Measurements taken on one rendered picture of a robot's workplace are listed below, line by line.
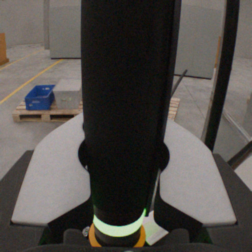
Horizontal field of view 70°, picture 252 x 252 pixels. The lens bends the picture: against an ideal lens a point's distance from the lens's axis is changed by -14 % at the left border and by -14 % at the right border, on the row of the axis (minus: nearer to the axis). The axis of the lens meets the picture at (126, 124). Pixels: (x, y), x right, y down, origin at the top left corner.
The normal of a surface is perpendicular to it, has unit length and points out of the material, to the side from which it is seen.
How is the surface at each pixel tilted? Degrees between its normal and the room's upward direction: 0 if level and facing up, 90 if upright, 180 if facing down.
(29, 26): 90
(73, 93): 95
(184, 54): 90
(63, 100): 94
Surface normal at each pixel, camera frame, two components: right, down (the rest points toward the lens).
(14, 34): -0.06, 0.49
